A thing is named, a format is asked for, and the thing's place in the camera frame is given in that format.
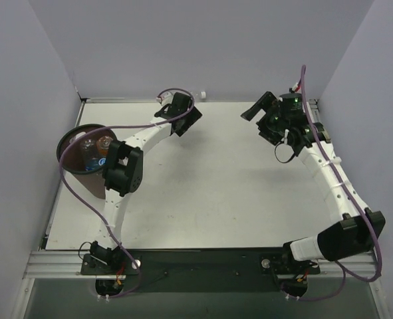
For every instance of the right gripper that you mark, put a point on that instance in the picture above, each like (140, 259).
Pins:
(266, 120)

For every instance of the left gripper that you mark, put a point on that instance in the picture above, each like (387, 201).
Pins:
(185, 117)

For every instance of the orange label plastic bottle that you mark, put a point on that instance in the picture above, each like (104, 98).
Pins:
(103, 144)

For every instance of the white label clear bottle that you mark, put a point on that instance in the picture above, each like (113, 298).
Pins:
(88, 149)

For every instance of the blue label plastic bottle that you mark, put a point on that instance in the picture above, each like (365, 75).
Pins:
(94, 163)

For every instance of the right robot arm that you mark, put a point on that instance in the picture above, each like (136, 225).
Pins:
(354, 226)

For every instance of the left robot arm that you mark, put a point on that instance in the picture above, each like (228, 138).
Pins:
(123, 174)

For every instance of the brown round bin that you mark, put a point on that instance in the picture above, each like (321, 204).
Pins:
(83, 160)

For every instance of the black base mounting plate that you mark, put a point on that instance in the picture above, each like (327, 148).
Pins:
(198, 270)

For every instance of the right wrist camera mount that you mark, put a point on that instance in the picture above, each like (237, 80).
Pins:
(295, 88)

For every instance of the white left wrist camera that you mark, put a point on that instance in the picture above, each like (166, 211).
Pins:
(165, 98)

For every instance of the aluminium frame rail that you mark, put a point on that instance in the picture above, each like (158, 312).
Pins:
(219, 186)

